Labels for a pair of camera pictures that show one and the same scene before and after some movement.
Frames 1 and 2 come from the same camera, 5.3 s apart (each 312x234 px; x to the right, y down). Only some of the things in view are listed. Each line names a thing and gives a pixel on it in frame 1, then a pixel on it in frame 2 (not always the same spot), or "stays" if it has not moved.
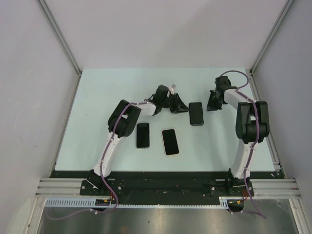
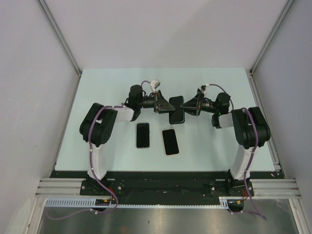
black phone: x=170 y=142 stays
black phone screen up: x=143 y=135 stays
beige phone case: x=177 y=141 stays
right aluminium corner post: x=289 y=5 stays
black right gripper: x=210 y=106 → x=194 y=106
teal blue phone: x=196 y=113 → x=177 y=115
